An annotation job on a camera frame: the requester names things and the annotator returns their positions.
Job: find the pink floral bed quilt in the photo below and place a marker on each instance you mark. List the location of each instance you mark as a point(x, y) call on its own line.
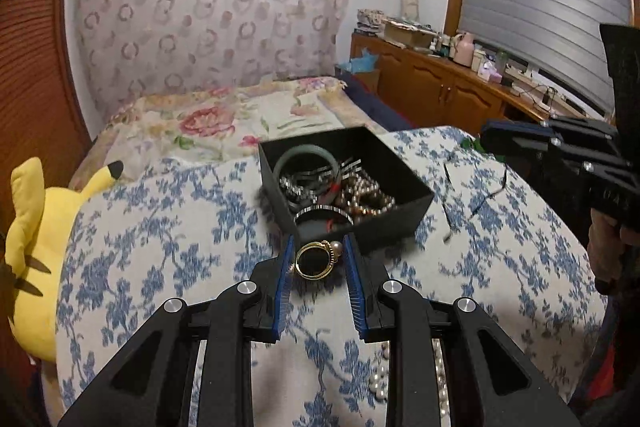
point(218, 125)

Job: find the wooden slatted wardrobe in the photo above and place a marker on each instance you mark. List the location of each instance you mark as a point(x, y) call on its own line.
point(40, 113)

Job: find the pink bottle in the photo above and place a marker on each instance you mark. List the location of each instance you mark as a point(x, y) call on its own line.
point(463, 46)

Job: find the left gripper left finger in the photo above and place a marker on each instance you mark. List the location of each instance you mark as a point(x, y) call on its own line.
point(149, 380)

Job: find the person's right hand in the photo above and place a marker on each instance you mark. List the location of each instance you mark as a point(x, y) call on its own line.
point(613, 253)

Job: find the blue floral white cloth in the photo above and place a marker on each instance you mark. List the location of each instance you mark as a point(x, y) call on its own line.
point(191, 231)

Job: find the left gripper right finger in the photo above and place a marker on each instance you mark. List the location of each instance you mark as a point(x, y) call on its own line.
point(450, 363)

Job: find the cardboard box on cabinet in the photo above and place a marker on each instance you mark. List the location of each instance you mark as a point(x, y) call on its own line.
point(408, 35)

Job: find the silver metal bangle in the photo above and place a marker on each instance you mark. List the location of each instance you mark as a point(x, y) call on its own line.
point(323, 210)

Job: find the blue tissue bag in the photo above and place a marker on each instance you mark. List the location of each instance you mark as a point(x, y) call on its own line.
point(365, 62)

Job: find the yellow Pikachu plush toy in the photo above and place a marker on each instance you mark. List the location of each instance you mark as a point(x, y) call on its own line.
point(36, 246)

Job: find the circle patterned curtain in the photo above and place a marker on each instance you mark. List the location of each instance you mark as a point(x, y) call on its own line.
point(133, 48)

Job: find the black square jewelry box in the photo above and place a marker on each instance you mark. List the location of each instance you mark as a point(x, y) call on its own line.
point(385, 198)

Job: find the wooden side cabinet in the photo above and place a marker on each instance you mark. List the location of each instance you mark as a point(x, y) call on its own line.
point(432, 91)

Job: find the green jade bangle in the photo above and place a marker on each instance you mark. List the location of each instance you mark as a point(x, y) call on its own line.
point(307, 171)

